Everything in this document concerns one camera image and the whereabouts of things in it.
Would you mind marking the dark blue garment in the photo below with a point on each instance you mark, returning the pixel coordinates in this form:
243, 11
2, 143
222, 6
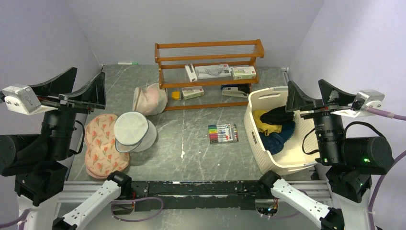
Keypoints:
274, 142

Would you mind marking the floral pink oval pad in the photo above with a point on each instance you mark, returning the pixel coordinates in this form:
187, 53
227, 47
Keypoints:
101, 157

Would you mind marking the black garment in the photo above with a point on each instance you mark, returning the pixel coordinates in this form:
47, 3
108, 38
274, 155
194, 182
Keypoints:
277, 116

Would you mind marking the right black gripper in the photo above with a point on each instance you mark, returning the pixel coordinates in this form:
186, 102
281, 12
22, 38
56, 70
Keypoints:
332, 98

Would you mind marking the small white box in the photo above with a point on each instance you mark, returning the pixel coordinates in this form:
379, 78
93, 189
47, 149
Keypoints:
192, 92

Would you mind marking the flat white patterned box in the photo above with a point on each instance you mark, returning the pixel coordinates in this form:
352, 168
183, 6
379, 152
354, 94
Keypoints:
213, 71

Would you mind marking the blue white stapler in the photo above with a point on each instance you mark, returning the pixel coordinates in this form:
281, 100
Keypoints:
236, 90

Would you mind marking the cream plastic laundry basket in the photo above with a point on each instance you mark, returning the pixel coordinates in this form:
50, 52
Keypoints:
294, 155

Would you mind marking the pink mesh laundry bag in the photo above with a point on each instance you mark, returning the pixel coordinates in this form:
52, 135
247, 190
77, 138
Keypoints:
150, 101

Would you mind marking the black base frame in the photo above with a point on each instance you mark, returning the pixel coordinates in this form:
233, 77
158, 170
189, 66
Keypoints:
242, 194

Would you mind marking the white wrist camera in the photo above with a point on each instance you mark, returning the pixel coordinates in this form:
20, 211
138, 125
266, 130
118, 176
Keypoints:
363, 100
22, 99

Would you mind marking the orange wooden shelf rack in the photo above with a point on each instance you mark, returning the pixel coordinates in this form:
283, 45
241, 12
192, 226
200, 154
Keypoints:
171, 59

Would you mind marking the round white mesh laundry bag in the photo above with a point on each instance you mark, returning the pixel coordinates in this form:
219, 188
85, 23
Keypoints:
133, 132

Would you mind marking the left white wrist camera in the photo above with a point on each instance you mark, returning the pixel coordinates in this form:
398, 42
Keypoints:
22, 99

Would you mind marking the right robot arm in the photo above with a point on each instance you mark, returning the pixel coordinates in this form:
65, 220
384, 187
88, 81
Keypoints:
352, 161

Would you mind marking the coloured marker pack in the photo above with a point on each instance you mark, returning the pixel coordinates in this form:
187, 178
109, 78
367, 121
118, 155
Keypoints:
225, 133

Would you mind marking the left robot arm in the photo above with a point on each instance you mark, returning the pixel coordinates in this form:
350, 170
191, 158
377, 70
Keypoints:
35, 159

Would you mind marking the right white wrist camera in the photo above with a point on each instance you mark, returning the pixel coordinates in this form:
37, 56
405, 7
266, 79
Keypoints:
363, 100

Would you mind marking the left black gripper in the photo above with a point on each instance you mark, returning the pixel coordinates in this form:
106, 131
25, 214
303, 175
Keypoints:
93, 94

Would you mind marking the green white box on shelf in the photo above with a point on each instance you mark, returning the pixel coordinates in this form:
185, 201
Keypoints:
242, 73

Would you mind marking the yellow small block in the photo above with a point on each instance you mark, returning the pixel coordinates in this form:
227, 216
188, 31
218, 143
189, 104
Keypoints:
176, 95

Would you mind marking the green white marker pen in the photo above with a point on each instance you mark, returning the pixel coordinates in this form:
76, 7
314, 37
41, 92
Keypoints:
127, 63

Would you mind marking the yellow bra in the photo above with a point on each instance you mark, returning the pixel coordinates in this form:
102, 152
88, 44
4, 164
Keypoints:
265, 128

